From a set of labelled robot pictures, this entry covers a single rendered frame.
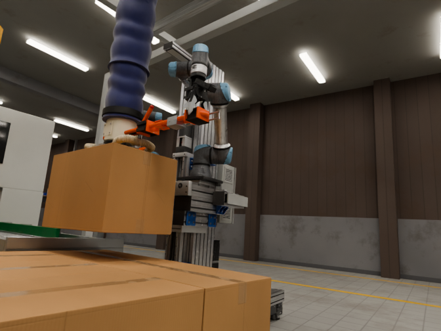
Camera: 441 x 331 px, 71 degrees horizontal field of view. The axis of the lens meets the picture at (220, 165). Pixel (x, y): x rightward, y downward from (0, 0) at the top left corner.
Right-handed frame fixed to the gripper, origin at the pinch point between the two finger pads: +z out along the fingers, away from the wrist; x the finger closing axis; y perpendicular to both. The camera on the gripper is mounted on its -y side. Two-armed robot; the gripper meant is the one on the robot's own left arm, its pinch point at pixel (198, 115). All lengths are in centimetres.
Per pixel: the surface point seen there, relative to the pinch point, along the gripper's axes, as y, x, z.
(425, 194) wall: -19, -601, -46
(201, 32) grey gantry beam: 160, -154, -198
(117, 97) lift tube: 54, 9, -18
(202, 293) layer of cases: -27, 20, 68
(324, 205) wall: 168, -584, -23
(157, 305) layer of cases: -27, 36, 69
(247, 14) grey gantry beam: 90, -155, -193
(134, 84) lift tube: 49, 2, -28
